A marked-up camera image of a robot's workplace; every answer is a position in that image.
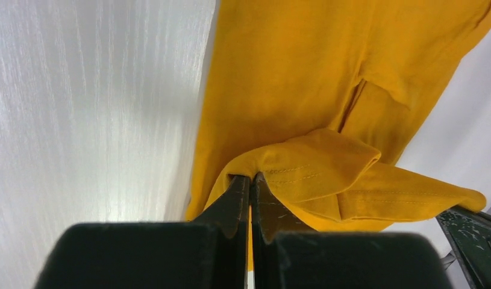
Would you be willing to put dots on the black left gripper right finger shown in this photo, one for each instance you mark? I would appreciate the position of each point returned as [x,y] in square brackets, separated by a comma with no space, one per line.
[289,254]

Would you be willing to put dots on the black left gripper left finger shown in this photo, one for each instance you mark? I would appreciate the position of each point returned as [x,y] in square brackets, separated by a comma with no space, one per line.
[208,252]

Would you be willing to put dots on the yellow t shirt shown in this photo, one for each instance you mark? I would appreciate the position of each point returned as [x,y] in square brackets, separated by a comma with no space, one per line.
[322,97]

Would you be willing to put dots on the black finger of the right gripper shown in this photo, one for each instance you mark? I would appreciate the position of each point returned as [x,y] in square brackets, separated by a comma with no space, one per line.
[469,235]

